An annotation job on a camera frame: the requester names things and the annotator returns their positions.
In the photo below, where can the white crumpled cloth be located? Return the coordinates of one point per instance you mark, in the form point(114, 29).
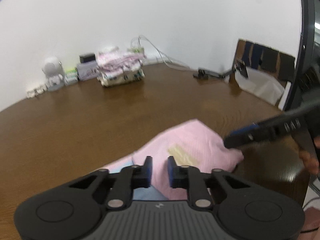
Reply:
point(108, 49)

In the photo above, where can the brown chair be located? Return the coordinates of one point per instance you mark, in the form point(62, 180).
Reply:
point(267, 57)

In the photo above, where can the grey tin box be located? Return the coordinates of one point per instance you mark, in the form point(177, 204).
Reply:
point(86, 71)

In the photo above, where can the person's right hand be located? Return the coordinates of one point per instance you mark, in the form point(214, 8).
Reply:
point(312, 163)

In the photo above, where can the white astronaut speaker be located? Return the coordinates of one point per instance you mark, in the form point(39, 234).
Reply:
point(51, 66)

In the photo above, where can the pink and blue garment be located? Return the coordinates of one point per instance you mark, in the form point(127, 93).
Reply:
point(200, 140)

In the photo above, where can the green and white pack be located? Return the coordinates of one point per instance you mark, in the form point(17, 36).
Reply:
point(70, 76)

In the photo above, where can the small black box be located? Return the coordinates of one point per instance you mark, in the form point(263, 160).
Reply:
point(87, 58)

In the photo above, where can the folded pink floral clothes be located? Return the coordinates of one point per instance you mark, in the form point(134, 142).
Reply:
point(117, 60)

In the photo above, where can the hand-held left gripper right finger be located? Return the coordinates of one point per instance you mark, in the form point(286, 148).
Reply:
point(170, 170)

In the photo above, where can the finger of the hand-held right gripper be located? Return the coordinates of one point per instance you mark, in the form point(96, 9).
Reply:
point(250, 136)
point(246, 128)

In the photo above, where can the small white connector strip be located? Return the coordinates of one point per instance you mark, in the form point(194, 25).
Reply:
point(36, 91)

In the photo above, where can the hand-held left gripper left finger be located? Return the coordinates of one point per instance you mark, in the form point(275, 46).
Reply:
point(149, 170)

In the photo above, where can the white charger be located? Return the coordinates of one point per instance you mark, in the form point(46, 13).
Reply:
point(137, 50)

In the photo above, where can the white flat board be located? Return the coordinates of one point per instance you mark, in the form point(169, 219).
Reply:
point(260, 87)

